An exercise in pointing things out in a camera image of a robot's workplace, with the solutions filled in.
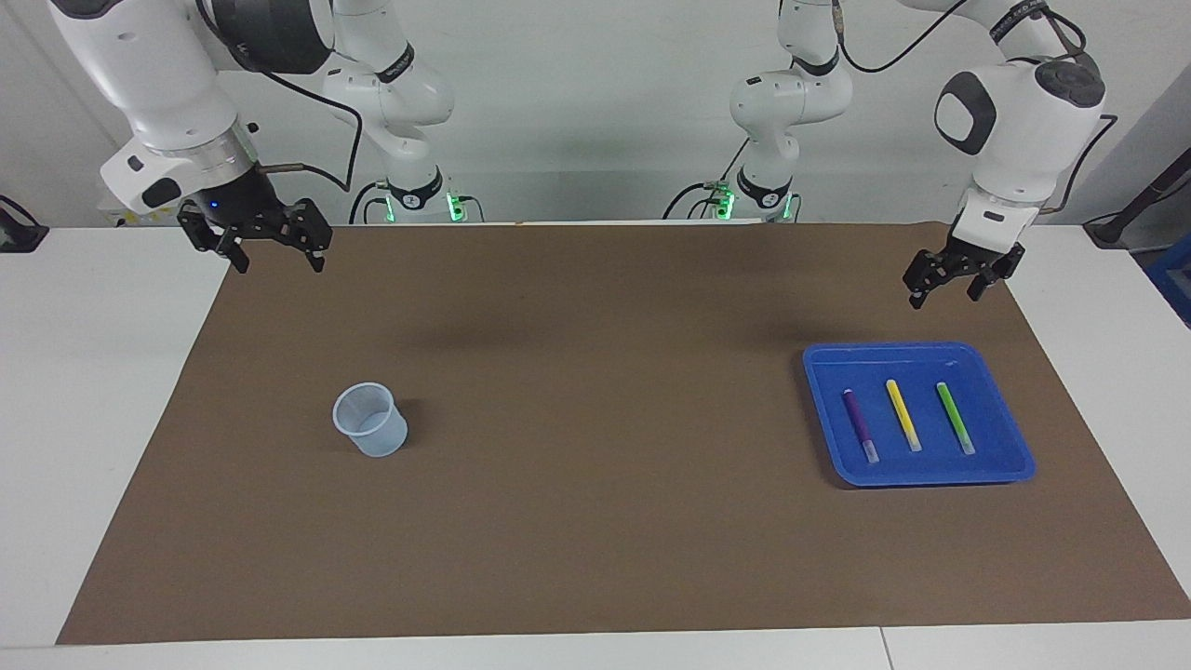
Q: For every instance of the brown table mat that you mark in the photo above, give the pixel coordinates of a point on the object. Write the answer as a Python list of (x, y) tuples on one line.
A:
[(595, 512)]

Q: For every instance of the black stand pole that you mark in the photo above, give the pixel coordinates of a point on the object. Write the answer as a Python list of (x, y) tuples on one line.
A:
[(1140, 200)]

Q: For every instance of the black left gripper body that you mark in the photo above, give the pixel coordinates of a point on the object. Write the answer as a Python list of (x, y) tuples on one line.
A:
[(982, 256)]

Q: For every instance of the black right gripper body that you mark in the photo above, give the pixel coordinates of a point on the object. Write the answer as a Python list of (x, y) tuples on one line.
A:
[(247, 209)]

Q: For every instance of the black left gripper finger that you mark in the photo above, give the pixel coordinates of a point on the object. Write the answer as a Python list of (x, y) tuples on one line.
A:
[(991, 277), (926, 277)]

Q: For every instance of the blue crate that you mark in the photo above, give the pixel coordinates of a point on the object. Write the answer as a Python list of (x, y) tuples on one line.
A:
[(1174, 284)]

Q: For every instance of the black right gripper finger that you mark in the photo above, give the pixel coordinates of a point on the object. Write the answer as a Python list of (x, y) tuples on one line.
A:
[(205, 233), (314, 233)]

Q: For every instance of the yellow pen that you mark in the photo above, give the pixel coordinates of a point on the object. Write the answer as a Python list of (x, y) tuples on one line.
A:
[(903, 414)]

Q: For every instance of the white wall outlet box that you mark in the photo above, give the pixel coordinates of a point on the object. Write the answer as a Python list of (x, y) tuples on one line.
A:
[(126, 218)]

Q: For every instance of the blue plastic tray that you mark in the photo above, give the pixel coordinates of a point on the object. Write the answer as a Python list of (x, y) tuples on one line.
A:
[(986, 465)]

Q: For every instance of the black desk clamp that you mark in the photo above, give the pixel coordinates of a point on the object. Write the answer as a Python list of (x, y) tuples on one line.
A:
[(19, 237)]

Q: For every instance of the translucent plastic cup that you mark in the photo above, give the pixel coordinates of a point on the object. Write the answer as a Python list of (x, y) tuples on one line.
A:
[(372, 437)]

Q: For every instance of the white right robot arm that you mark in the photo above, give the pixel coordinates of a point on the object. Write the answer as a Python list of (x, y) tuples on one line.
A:
[(149, 74)]

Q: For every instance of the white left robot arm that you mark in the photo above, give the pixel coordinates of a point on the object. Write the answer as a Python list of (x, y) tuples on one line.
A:
[(1014, 130)]

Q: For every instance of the purple pen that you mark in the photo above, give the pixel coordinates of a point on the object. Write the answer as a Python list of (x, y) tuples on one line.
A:
[(859, 421)]

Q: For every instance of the green pen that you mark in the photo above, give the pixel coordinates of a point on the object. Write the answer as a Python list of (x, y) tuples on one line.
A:
[(956, 419)]

